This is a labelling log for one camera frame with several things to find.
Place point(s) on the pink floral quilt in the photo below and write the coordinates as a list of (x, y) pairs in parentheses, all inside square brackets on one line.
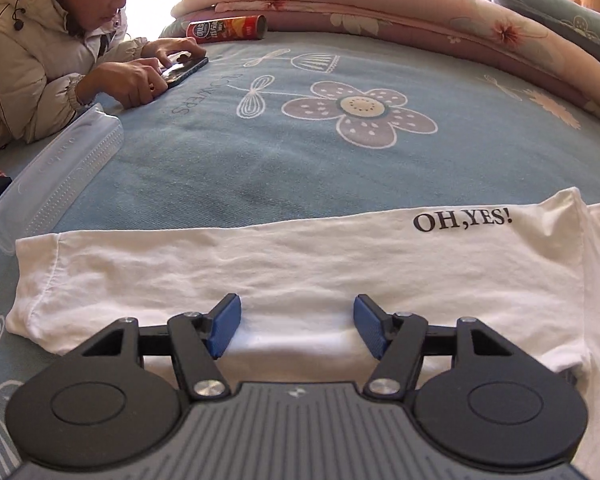
[(380, 15)]

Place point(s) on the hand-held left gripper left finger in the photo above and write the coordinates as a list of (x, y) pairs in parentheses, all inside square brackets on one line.
[(225, 325)]

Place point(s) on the teal floral pillow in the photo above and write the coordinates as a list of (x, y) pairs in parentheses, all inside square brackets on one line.
[(570, 20)]

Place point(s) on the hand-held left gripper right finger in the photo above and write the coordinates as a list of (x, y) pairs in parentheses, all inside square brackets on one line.
[(370, 327)]

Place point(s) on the red chips can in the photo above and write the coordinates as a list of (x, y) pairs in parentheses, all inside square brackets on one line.
[(225, 28)]

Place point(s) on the clear plastic case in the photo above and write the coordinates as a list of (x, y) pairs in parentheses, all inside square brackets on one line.
[(60, 175)]

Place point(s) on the black smartphone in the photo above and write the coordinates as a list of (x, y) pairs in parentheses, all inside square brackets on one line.
[(187, 67)]

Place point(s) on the white long-sleeve printed shirt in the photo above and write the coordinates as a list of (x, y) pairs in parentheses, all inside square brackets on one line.
[(330, 270)]

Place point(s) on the blue floral bed sheet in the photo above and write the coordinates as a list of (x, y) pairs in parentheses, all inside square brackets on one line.
[(230, 160)]

